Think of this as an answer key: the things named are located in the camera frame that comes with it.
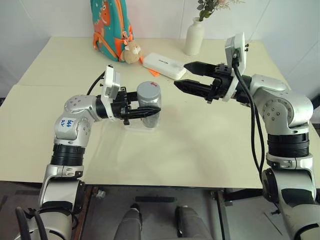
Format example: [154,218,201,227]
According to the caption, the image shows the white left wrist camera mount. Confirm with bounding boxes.
[101,65,122,121]

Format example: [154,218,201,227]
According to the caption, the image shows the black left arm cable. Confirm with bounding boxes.
[86,71,106,96]

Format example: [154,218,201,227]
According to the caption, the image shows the white ceramic vase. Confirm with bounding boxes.
[184,17,206,57]

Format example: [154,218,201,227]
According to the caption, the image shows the teal orange dinosaur backpack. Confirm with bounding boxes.
[90,0,135,62]

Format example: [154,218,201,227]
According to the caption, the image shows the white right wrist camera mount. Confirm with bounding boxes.
[221,32,249,103]

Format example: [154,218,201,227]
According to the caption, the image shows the white flat rectangular case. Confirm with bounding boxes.
[142,52,187,81]

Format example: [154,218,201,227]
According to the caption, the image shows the clear plastic jar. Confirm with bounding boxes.
[136,97,162,129]

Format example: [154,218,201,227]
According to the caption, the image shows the beige plush toy keychain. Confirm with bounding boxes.
[120,39,144,65]

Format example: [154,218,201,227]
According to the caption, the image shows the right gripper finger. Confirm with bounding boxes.
[173,79,214,99]
[183,61,218,77]

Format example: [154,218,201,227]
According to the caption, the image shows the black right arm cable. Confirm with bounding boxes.
[231,52,267,181]

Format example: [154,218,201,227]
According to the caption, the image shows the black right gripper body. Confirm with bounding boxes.
[205,63,235,104]

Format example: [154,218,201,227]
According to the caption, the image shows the dark metal table frame rail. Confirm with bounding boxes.
[209,189,232,240]

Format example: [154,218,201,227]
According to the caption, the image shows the grey jar lid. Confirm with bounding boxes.
[136,80,162,103]

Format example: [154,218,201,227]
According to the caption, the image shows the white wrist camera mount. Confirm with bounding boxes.
[101,65,122,121]
[221,32,249,103]

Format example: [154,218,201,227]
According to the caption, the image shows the green pink flower sprigs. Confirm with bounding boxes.
[196,0,247,22]

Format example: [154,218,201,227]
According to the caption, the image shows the thick black cable bundle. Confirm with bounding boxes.
[14,206,49,240]

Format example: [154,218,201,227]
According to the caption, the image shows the dark rounded robot leg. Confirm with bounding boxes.
[116,203,144,240]
[174,205,214,240]

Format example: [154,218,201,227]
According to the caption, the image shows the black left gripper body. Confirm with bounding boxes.
[111,87,134,126]

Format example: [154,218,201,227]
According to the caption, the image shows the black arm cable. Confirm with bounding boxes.
[86,71,106,96]
[231,52,267,181]

